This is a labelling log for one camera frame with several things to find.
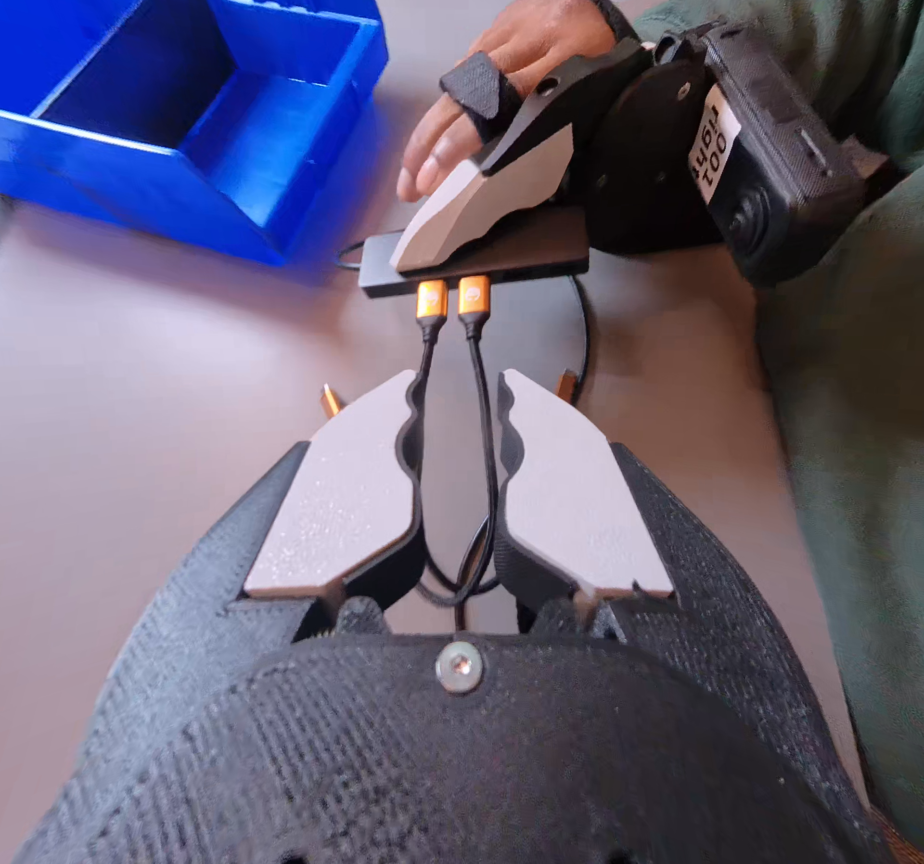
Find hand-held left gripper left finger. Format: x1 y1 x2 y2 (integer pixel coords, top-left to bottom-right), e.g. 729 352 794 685
244 370 427 601

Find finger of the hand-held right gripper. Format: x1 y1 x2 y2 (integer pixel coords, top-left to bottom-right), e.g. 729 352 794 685
390 122 576 274

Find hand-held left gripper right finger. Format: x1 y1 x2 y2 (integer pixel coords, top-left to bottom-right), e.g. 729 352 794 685
494 369 677 603

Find black usb hub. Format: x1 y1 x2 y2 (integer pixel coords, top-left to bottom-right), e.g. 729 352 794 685
359 207 591 299

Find black usb cable orange plugs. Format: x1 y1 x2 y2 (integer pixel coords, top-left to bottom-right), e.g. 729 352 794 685
455 273 580 632
321 279 463 608

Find thick black hub cable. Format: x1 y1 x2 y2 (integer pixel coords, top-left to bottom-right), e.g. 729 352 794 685
335 239 593 397

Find blue plastic bin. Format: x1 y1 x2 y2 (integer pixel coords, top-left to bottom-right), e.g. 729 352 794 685
0 0 391 266

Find person's right forearm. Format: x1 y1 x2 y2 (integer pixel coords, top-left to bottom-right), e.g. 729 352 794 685
634 0 924 175

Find person's right hand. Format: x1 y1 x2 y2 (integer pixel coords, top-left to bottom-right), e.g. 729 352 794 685
397 0 641 204

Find black divider panel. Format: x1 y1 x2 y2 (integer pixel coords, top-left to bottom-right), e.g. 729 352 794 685
173 0 239 154

